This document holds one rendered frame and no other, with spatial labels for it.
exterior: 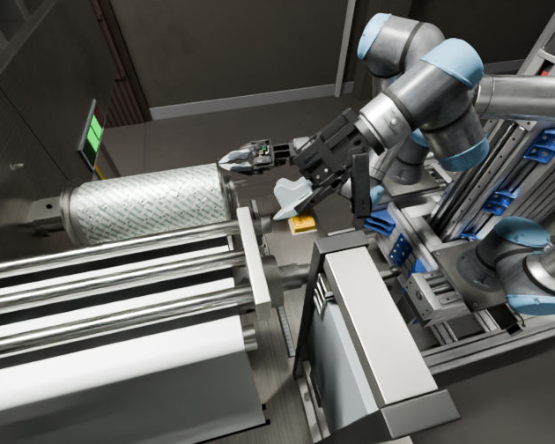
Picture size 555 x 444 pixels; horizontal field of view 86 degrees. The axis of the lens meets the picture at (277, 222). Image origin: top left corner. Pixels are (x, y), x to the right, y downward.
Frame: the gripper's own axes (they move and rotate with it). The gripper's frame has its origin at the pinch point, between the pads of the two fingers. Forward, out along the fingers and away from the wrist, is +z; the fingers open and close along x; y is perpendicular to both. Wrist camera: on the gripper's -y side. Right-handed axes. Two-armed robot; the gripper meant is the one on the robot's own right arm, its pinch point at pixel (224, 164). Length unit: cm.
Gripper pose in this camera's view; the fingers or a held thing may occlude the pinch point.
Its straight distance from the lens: 87.2
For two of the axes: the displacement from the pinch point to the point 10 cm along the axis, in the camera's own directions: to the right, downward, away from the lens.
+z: -9.9, 1.5, -0.4
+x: 1.5, 9.9, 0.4
